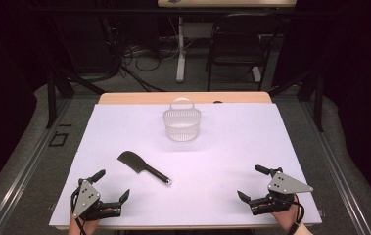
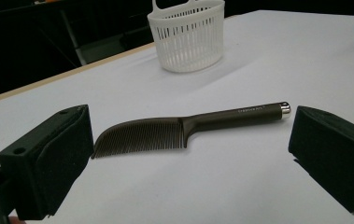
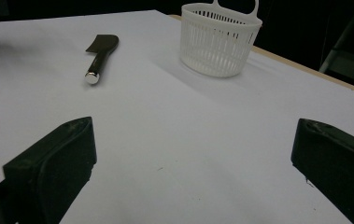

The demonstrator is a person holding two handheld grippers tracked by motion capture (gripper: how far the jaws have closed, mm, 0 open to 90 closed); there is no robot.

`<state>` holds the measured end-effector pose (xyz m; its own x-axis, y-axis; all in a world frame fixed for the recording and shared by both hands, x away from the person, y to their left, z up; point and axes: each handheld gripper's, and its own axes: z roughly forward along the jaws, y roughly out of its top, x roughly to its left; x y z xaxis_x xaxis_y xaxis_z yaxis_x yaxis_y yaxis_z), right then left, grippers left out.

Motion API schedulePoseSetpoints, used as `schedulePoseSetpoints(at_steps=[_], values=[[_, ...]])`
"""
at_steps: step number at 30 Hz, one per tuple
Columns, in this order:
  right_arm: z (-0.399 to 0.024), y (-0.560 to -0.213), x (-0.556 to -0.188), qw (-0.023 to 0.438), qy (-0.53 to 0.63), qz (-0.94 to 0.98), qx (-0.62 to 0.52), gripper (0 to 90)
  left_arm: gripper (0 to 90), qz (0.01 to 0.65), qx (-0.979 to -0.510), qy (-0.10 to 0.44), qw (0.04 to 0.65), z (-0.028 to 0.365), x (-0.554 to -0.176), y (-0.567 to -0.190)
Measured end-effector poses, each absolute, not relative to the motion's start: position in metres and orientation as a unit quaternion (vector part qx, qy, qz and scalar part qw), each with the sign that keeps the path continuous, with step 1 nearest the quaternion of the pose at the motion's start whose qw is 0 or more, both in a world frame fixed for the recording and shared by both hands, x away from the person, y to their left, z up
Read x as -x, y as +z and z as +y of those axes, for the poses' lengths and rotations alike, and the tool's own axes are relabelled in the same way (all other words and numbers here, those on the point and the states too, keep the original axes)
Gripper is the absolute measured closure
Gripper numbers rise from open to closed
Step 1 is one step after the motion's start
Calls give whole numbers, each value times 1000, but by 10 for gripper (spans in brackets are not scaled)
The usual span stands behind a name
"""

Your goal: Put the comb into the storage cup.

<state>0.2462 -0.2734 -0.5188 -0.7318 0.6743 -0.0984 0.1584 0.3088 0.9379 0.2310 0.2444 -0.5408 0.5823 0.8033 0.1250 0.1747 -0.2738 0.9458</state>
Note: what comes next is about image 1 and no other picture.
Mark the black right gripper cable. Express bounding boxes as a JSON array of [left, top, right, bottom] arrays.
[[287, 194, 305, 235]]

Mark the black metal stand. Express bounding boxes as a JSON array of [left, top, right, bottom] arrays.
[[44, 70, 76, 129], [267, 70, 325, 133]]

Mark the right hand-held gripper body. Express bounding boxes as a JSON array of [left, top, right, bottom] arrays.
[[249, 170, 314, 216]]

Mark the white table mat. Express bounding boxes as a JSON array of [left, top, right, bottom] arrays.
[[48, 103, 323, 228]]

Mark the person's left hand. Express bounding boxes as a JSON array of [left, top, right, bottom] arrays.
[[69, 209, 116, 235]]

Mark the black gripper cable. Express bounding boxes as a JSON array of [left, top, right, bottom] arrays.
[[70, 190, 88, 235], [287, 194, 305, 235]]

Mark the wooden table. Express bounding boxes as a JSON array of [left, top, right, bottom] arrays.
[[55, 91, 323, 231]]

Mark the black horizontal bar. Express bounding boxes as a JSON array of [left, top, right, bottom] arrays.
[[25, 7, 342, 16]]

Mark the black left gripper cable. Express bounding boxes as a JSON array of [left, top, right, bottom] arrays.
[[70, 190, 88, 235]]

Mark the person's right hand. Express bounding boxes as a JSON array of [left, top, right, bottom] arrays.
[[268, 195, 302, 233]]

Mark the black folding chair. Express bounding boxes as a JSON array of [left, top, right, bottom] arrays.
[[205, 13, 284, 93]]

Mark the white plastic basket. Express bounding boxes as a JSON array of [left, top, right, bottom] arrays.
[[162, 97, 203, 143]]

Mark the bundle of black cables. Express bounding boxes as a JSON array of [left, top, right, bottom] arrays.
[[106, 16, 181, 93]]

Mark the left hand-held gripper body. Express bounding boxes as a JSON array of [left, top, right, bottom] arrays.
[[70, 179, 122, 222]]

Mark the white-legged wooden desk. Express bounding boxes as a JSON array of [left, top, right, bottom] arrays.
[[157, 0, 298, 83]]

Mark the aluminium floor rail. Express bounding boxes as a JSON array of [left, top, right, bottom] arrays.
[[0, 97, 76, 235], [302, 101, 371, 235]]

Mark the black kitchen knife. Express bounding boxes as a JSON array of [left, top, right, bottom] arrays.
[[116, 150, 172, 186]]

